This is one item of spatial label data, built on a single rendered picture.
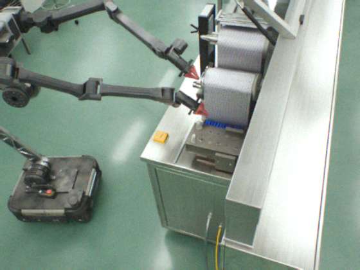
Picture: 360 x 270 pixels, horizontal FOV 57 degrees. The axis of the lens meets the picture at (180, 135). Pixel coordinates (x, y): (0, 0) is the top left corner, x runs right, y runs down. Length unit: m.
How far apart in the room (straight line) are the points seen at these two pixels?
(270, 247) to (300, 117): 0.52
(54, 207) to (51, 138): 1.02
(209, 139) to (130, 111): 1.87
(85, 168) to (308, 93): 1.91
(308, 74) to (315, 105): 0.18
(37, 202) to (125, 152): 0.87
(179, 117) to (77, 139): 1.56
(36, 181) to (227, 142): 1.54
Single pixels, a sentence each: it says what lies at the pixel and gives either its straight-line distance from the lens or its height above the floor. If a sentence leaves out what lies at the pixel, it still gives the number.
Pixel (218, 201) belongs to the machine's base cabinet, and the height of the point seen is 0.66.
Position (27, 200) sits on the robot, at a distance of 2.77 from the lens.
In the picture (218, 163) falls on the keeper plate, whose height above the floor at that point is 0.96.
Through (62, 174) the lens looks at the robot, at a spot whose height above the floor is 0.26.
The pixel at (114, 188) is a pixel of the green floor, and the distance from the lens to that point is 2.86.
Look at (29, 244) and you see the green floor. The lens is 2.85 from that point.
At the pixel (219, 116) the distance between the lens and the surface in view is 1.75.
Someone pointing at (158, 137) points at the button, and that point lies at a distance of 1.87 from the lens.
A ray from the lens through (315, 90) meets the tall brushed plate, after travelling 1.39.
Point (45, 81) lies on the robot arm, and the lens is 1.69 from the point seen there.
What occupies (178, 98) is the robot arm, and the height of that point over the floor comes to 1.17.
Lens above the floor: 2.29
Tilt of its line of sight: 47 degrees down
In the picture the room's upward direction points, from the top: 6 degrees counter-clockwise
